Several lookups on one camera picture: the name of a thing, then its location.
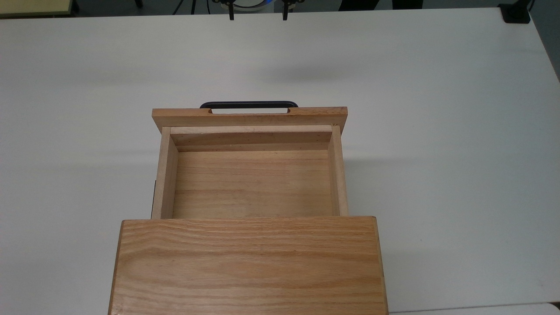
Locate wooden drawer with black handle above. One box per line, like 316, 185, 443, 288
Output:
151, 101, 350, 219

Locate wooden drawer cabinet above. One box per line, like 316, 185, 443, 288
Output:
108, 216, 389, 315

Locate thin black stand legs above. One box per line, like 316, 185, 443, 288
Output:
173, 0, 198, 15

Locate light wooden side table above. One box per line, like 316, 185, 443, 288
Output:
0, 0, 74, 17

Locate black table clamp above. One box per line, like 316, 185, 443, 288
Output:
498, 0, 535, 24

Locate white adjacent table edge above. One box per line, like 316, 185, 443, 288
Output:
388, 303, 560, 315

